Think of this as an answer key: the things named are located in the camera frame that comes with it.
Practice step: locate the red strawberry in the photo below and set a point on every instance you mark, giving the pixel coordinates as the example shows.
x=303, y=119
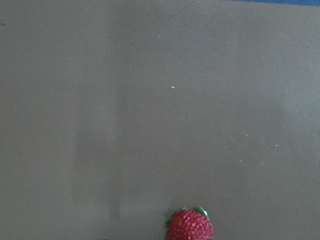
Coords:
x=189, y=224

